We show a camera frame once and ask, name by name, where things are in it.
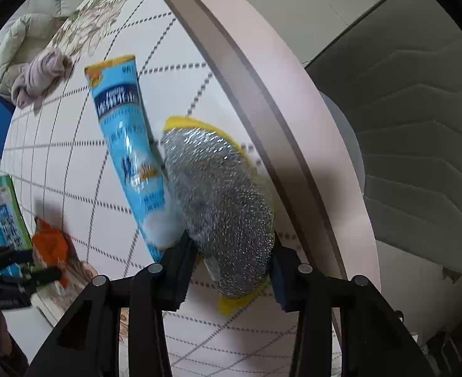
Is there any orange snack packet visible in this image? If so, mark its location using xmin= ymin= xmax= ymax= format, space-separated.
xmin=32 ymin=216 xmax=98 ymax=290

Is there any patterned table cloth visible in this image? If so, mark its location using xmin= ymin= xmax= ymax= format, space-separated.
xmin=0 ymin=0 xmax=384 ymax=377

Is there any blue toothpaste tube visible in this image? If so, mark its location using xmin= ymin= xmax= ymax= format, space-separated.
xmin=84 ymin=55 xmax=185 ymax=262

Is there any crumpled lilac cloth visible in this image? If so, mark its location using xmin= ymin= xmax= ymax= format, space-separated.
xmin=11 ymin=47 xmax=72 ymax=108

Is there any green blue carton box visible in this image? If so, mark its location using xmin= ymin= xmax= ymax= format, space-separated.
xmin=0 ymin=174 xmax=33 ymax=279

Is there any beige armchair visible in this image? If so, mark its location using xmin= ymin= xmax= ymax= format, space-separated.
xmin=307 ymin=0 xmax=462 ymax=273

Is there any silver yellow scouring sponge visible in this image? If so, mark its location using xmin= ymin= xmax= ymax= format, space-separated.
xmin=162 ymin=117 xmax=274 ymax=315

